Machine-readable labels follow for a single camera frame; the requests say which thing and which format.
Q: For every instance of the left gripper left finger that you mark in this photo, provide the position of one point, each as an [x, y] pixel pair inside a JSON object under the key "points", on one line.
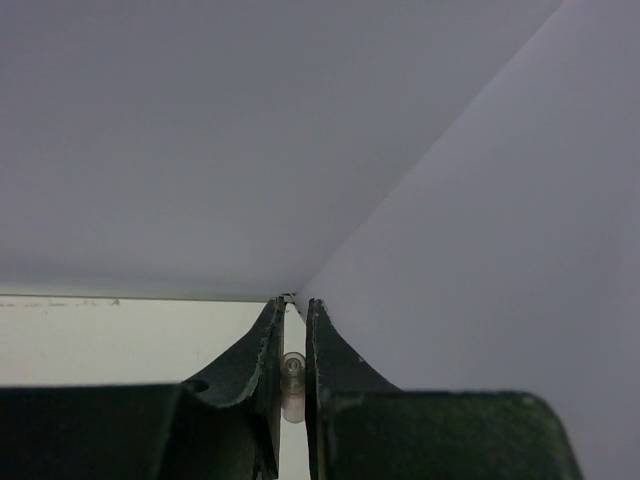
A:
{"points": [[221, 423]]}

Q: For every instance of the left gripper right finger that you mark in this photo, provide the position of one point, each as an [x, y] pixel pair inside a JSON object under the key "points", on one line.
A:
{"points": [[361, 426]]}

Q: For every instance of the clear pen cap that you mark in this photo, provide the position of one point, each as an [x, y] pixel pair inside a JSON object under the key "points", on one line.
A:
{"points": [[293, 387]]}

